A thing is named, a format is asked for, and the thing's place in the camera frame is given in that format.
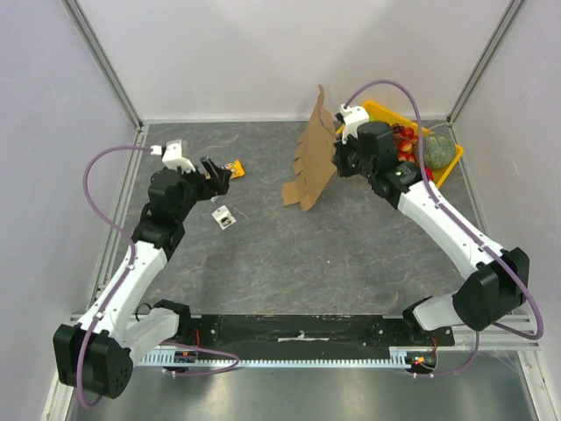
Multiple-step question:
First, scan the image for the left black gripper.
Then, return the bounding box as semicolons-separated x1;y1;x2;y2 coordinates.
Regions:
174;156;231;220

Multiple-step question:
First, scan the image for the brown cardboard box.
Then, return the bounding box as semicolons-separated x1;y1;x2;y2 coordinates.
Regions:
281;85;336;211

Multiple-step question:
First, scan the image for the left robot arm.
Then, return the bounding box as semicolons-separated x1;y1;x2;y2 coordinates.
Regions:
53;157;231;408

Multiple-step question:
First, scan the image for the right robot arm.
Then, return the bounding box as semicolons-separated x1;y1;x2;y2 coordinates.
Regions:
333;121;529;346

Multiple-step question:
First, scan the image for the yellow candy packet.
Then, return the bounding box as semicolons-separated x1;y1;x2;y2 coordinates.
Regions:
223;160;245;179

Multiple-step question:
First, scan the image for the small white plastic block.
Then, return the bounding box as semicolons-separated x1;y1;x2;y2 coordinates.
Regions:
211;205;237;230

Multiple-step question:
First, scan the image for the yellow plastic tray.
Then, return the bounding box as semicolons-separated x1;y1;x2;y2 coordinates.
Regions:
336;101;464;188

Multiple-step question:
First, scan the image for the red strawberry cluster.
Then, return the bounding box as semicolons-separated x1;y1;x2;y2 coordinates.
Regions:
391;124;418;162

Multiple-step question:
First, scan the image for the red apple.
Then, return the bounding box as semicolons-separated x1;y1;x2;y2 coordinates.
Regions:
424;166;434;181

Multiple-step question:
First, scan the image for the green netted melon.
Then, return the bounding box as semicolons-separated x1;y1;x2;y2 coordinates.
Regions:
423;132;456;170

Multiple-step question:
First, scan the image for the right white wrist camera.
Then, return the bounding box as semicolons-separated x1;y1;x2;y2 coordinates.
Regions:
339;104;370;144

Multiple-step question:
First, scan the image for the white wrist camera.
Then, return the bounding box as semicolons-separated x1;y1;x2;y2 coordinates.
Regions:
339;104;370;144
150;139;195;174

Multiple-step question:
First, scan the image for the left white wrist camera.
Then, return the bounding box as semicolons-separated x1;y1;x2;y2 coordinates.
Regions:
150;139;195;174

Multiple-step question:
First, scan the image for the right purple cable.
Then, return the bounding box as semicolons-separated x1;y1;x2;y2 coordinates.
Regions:
344;79;545;379

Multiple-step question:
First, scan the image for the purple cable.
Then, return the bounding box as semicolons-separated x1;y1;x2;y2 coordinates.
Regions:
76;145;240;410
344;79;545;379

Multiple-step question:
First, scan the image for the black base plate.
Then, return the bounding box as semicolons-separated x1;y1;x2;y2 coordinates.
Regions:
178;314;455;347

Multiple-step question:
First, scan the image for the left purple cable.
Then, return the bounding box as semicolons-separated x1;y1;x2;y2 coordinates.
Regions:
76;145;240;410

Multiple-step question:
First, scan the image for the grey slotted cable duct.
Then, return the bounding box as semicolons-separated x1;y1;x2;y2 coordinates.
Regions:
139;347;415;367

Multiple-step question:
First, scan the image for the aluminium frame rail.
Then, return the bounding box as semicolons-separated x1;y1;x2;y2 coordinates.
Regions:
53;308;526;359

